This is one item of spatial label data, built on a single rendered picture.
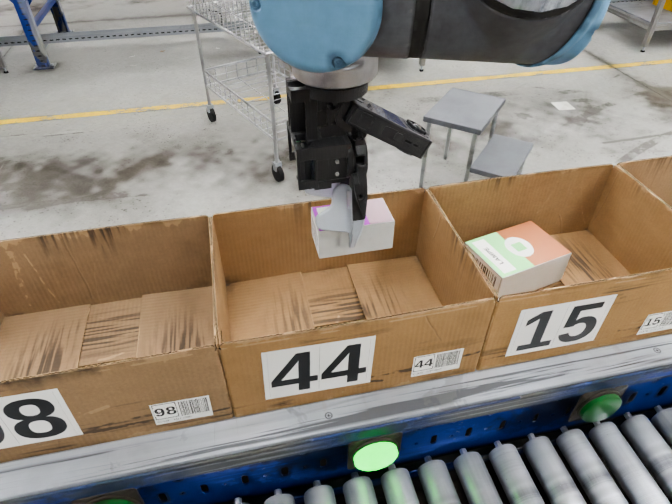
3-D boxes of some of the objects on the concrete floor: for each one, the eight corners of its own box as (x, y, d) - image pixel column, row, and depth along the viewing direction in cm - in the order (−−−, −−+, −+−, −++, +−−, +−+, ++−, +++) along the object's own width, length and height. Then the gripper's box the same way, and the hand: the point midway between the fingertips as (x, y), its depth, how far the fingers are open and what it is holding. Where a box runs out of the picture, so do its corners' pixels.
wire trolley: (205, 119, 345) (173, -55, 278) (276, 99, 369) (263, -65, 302) (284, 191, 278) (268, -14, 211) (365, 161, 302) (374, -32, 235)
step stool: (503, 216, 261) (523, 140, 233) (414, 189, 280) (422, 116, 252) (523, 179, 289) (544, 106, 260) (441, 156, 308) (452, 86, 279)
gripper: (279, 59, 57) (290, 210, 71) (297, 106, 48) (306, 269, 62) (352, 53, 59) (349, 202, 73) (384, 98, 49) (374, 259, 63)
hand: (350, 223), depth 67 cm, fingers closed on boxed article, 6 cm apart
